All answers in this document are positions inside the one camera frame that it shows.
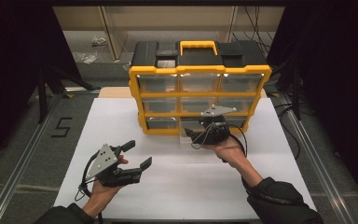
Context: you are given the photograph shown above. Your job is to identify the yellow and black drawer organizer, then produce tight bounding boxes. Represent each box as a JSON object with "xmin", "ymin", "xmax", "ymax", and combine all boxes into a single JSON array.
[{"xmin": 128, "ymin": 40, "xmax": 273, "ymax": 135}]

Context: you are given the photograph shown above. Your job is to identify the clear plastic bag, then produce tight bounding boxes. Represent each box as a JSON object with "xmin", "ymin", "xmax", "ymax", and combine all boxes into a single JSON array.
[
  {"xmin": 90, "ymin": 35, "xmax": 107, "ymax": 48},
  {"xmin": 72, "ymin": 50, "xmax": 99, "ymax": 65}
]

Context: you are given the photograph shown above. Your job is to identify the person's left hand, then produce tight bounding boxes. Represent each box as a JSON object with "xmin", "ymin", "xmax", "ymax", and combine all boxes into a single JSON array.
[{"xmin": 81, "ymin": 155, "xmax": 130, "ymax": 218}]

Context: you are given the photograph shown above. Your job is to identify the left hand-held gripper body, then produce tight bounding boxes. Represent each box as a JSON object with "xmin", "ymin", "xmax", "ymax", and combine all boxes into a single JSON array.
[{"xmin": 85, "ymin": 143, "xmax": 143, "ymax": 189}]

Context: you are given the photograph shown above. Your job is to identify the wooden board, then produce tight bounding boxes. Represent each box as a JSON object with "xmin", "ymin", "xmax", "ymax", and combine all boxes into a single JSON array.
[{"xmin": 98, "ymin": 86, "xmax": 269, "ymax": 99}]

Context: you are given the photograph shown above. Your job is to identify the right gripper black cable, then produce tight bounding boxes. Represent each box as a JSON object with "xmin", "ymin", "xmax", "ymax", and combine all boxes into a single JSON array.
[{"xmin": 190, "ymin": 122, "xmax": 249, "ymax": 163}]

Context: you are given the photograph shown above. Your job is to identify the beige cabinet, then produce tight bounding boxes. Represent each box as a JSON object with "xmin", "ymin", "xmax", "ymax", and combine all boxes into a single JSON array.
[{"xmin": 52, "ymin": 6, "xmax": 285, "ymax": 61}]

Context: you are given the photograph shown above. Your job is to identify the metal floor rail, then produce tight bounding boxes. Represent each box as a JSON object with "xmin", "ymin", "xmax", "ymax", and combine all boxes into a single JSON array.
[
  {"xmin": 0, "ymin": 92, "xmax": 62, "ymax": 224},
  {"xmin": 278, "ymin": 92, "xmax": 357, "ymax": 224}
]

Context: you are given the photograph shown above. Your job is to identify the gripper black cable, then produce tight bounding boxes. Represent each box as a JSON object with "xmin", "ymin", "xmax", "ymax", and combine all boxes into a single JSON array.
[
  {"xmin": 74, "ymin": 151, "xmax": 103, "ymax": 203},
  {"xmin": 190, "ymin": 122, "xmax": 249, "ymax": 163}
]

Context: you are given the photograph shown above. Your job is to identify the grid of clear drawers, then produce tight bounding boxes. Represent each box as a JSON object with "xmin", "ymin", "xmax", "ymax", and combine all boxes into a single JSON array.
[{"xmin": 136, "ymin": 73, "xmax": 266, "ymax": 130}]

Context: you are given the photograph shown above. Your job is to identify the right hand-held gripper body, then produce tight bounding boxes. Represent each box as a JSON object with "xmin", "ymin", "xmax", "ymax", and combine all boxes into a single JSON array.
[{"xmin": 198, "ymin": 105, "xmax": 238, "ymax": 146}]

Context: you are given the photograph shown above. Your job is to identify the hanging black cables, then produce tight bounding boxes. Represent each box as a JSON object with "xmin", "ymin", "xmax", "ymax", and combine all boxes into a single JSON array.
[{"xmin": 231, "ymin": 6, "xmax": 276, "ymax": 50}]

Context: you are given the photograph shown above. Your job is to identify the black metal stand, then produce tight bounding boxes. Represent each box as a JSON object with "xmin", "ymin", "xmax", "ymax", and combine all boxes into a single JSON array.
[{"xmin": 36, "ymin": 66, "xmax": 102, "ymax": 125}]

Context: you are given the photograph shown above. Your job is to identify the person's right hand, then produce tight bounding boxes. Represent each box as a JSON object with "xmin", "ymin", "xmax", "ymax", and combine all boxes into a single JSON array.
[{"xmin": 203, "ymin": 137, "xmax": 246, "ymax": 170}]

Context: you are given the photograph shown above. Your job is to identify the black curtain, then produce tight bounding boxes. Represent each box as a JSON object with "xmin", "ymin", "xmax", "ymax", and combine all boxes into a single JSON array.
[
  {"xmin": 0, "ymin": 0, "xmax": 87, "ymax": 171},
  {"xmin": 266, "ymin": 0, "xmax": 358, "ymax": 213}
]

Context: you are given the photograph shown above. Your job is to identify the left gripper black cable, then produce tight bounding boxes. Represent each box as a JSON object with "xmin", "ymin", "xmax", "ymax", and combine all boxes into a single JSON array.
[{"xmin": 74, "ymin": 151, "xmax": 103, "ymax": 203}]

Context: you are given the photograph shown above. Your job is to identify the black floor cable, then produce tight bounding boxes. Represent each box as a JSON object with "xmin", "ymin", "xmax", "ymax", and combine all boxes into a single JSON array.
[{"xmin": 272, "ymin": 102, "xmax": 303, "ymax": 161}]

